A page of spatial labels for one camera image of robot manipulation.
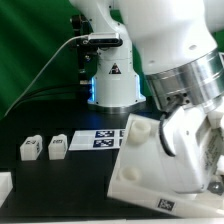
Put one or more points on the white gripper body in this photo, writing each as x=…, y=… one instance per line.
x=196, y=147

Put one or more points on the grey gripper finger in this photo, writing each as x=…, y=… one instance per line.
x=216, y=185

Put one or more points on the white square table top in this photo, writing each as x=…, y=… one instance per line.
x=138, y=176

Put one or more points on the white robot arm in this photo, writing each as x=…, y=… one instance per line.
x=184, y=71

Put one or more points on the white marker plate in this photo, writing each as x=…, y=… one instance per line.
x=96, y=139

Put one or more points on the white left obstacle block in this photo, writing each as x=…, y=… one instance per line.
x=6, y=186

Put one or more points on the black camera pole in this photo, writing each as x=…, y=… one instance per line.
x=85, y=53

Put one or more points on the grey camera on pole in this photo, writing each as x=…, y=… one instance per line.
x=103, y=40

